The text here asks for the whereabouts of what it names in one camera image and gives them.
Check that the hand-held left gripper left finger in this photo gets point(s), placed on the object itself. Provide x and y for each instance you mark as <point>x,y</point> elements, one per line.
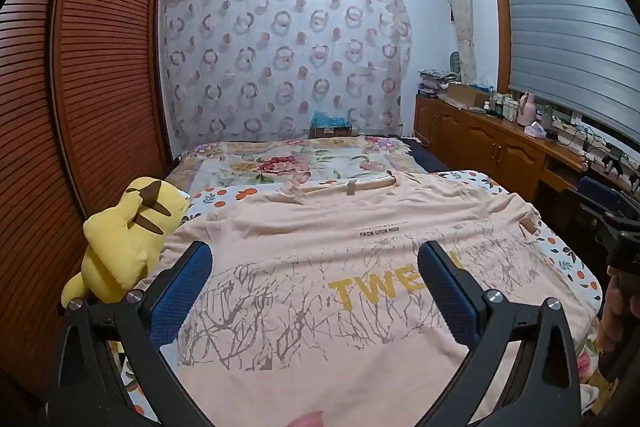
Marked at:
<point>180,297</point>

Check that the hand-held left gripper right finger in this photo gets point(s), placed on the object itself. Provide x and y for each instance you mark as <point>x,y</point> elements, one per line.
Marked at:
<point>450,294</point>

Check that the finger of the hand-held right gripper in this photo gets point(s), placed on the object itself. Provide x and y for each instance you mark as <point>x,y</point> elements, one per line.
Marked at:
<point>600,199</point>

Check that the pink printed t-shirt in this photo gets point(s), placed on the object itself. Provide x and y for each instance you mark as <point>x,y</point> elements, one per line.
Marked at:
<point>300,252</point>

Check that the stack of folded clothes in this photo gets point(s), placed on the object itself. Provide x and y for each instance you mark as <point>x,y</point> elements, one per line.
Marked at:
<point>437,82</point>

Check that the person's right hand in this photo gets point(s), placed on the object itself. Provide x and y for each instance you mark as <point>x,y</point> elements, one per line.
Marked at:
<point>611,312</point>

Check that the yellow plush toy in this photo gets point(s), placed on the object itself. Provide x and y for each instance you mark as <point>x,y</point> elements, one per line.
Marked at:
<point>115,252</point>

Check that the pink tissue pack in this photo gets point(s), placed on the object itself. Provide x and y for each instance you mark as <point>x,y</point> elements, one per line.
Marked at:
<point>535,130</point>

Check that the pink bottle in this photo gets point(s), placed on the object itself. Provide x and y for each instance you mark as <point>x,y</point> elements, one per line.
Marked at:
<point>526,109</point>

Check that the long wooden cabinet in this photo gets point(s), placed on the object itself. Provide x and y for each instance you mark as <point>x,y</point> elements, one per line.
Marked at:
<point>480,142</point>

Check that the navy bed sheet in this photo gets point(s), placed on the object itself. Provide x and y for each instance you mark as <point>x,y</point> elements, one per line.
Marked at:
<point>425,159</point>

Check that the dark bottle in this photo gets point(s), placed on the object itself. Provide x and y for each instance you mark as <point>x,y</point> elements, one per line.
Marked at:
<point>499,104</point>

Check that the floral blanket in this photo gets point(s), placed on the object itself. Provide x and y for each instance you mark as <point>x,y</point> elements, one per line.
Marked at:
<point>280,162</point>

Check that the open cardboard box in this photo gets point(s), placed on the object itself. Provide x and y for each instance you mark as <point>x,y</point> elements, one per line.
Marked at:
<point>465,96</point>

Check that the grey striped window blind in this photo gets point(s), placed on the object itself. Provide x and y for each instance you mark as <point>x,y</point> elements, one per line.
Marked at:
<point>565,22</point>

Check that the grey desk fan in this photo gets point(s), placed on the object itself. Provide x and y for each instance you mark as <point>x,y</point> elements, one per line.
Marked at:
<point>455,63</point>

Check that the small cardboard box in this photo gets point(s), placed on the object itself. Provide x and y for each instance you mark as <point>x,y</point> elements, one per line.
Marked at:
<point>331,132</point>

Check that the bundled lace curtain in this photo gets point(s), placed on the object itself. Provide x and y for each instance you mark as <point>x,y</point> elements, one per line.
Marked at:
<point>462,22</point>

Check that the wooden louvered wardrobe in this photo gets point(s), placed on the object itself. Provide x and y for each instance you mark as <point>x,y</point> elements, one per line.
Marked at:
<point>100,57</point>

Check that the sheer circle-patterned curtain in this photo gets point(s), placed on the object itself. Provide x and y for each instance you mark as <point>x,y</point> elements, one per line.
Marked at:
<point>285,57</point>

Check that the wooden window frame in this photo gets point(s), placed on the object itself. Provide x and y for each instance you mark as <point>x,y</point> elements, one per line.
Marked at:
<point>500,17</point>

